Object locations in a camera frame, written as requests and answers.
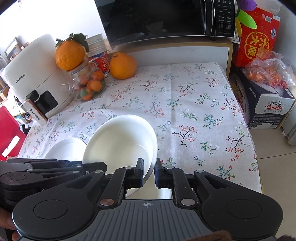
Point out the white air fryer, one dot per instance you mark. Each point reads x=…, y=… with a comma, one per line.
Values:
x=38, y=83

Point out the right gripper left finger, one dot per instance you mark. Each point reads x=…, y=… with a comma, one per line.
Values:
x=116, y=185

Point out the plain white plate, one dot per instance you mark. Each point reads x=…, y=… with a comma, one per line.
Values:
x=70, y=149

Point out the floral tablecloth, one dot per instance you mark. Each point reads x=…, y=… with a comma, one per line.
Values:
x=196, y=117

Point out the large orange on table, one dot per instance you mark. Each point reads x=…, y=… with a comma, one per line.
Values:
x=122, y=66

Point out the silver refrigerator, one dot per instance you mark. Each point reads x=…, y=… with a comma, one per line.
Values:
x=289, y=126

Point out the red gift box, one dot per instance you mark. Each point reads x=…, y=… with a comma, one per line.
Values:
x=259, y=30

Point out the glass jar of tangerines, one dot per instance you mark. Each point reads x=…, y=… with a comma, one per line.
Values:
x=87, y=79

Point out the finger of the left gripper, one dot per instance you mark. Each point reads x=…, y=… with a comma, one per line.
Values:
x=66, y=173
x=45, y=163

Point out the dark cardboard box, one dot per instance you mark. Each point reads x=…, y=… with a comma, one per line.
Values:
x=264, y=107

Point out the cream bowl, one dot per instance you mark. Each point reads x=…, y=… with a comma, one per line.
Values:
x=136, y=152
x=110, y=142

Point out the person's left hand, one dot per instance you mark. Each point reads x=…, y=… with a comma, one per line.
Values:
x=7, y=222

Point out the plastic bag of tangerines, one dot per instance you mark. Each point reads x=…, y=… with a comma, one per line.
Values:
x=269, y=68

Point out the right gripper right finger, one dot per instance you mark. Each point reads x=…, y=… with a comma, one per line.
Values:
x=180, y=184

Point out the large orange on jar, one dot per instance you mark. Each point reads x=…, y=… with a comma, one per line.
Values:
x=71, y=52

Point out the stacked instant noodle cups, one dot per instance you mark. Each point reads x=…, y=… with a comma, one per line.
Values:
x=98, y=54

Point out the white porcelain bowl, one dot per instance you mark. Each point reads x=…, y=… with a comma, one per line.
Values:
x=149, y=191

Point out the black microwave oven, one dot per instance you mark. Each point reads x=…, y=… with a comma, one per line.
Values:
x=127, y=21

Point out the red plastic stool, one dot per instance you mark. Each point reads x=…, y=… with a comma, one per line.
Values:
x=12, y=137

